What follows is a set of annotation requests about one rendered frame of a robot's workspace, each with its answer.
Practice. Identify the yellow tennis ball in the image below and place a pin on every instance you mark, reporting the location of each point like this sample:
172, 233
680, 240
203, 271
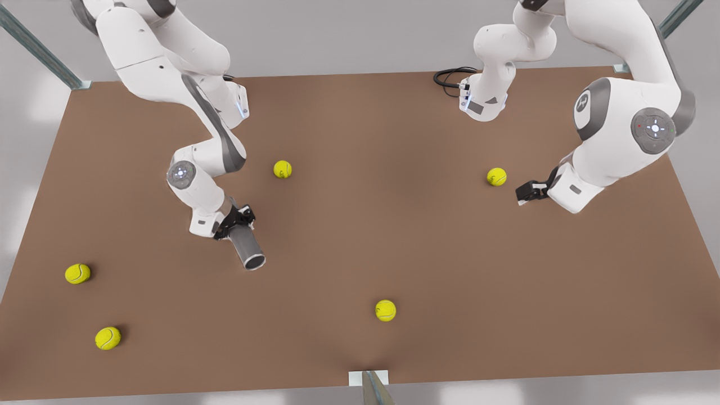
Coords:
282, 169
385, 310
77, 274
496, 176
108, 338

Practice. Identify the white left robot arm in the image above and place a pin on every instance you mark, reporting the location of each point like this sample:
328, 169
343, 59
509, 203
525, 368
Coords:
619, 112

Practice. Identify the silver frame post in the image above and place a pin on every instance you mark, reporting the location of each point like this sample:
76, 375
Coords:
374, 388
666, 25
42, 50

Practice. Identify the grey tennis ball tube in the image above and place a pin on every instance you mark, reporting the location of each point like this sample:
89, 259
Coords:
248, 246

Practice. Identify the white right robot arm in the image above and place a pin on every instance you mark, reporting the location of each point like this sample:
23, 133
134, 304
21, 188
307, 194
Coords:
163, 67

